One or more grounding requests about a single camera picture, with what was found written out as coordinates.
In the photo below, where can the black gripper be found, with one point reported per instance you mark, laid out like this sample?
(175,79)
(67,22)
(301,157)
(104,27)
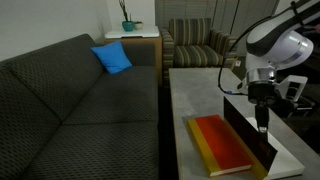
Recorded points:
(263,93)

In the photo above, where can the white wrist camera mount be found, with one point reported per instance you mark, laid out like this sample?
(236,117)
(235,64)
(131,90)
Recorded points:
(293,83)

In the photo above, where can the orange book yellow spine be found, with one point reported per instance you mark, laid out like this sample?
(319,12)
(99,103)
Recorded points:
(223,143)

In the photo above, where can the striped armchair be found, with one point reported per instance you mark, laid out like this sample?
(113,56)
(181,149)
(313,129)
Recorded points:
(195,53)

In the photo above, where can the wooden side table white top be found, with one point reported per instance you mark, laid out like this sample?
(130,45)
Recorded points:
(133,43)

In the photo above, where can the dark grey fabric sofa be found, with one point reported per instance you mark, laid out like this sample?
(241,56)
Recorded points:
(83,110)

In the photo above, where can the grey top coffee table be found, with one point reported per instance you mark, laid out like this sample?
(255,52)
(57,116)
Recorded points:
(196,90)

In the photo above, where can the white wall socket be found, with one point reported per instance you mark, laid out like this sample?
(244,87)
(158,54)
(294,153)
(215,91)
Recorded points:
(237,63)

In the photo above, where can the teal potted green plant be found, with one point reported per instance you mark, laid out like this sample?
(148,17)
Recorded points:
(128,26)

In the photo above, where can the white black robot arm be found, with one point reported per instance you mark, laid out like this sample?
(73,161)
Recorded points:
(276,43)

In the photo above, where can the blue cushion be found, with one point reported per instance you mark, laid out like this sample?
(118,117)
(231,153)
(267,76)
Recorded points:
(112,57)

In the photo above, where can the small white potted plant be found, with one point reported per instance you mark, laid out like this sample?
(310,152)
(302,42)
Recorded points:
(138,25)

